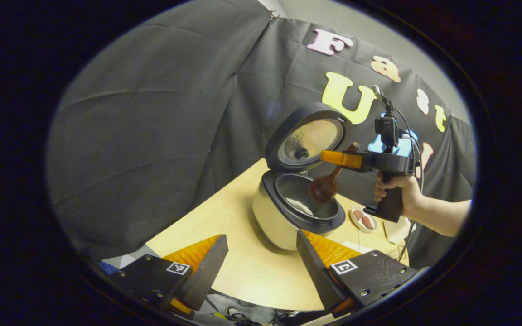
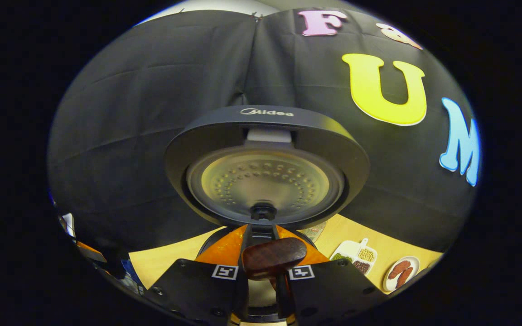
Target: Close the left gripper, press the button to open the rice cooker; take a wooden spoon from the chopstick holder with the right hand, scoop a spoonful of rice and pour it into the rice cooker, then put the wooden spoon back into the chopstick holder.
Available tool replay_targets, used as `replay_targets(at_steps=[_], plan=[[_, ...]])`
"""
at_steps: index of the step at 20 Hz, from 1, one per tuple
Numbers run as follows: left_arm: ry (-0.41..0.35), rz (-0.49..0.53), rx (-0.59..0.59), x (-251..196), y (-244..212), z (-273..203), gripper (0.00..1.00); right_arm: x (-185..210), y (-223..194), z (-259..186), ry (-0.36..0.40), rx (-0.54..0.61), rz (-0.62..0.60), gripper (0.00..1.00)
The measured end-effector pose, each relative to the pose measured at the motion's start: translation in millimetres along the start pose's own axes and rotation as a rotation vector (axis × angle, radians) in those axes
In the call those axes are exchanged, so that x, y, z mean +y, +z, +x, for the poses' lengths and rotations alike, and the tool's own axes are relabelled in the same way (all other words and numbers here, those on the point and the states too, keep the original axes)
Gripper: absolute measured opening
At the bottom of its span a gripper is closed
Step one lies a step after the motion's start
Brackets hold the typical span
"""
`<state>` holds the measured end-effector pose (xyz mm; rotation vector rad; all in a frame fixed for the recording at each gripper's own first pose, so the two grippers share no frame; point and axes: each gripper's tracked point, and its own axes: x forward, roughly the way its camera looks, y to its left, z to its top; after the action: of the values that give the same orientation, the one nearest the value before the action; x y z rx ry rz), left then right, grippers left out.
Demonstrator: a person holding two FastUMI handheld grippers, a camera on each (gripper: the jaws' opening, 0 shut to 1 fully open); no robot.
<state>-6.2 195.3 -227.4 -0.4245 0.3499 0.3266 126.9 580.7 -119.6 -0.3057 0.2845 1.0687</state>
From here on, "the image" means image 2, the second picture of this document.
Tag grey rice cooker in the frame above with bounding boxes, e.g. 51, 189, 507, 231
164, 105, 371, 320

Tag red meat piece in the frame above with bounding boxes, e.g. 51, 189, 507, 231
388, 259, 411, 280
396, 267, 413, 289

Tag brown wooden spoon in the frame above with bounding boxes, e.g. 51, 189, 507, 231
242, 237, 308, 290

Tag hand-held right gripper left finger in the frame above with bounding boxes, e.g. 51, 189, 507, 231
145, 224, 249, 326

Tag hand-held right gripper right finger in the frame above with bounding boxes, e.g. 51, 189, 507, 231
275, 225, 386, 326

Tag white divided bean dish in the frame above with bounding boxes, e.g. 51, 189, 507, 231
330, 238, 378, 275

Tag round white plate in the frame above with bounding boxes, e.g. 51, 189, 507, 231
382, 256, 421, 292

